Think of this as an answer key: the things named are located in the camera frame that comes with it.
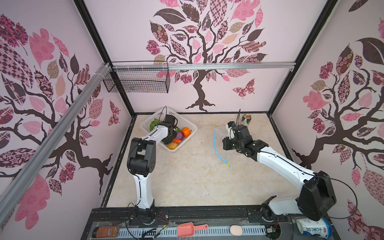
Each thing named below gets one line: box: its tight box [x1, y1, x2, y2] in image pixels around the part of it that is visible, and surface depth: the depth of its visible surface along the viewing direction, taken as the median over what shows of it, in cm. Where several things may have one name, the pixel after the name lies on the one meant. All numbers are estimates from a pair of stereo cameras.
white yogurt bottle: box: [296, 217, 333, 240], surface depth 66 cm
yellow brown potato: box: [166, 142, 179, 150], surface depth 95 cm
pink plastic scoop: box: [177, 222, 209, 237], surface depth 71 cm
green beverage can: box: [241, 113, 252, 125], surface depth 106 cm
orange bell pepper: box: [181, 127, 192, 138], surface depth 102 cm
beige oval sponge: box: [230, 225, 243, 236], surface depth 70 cm
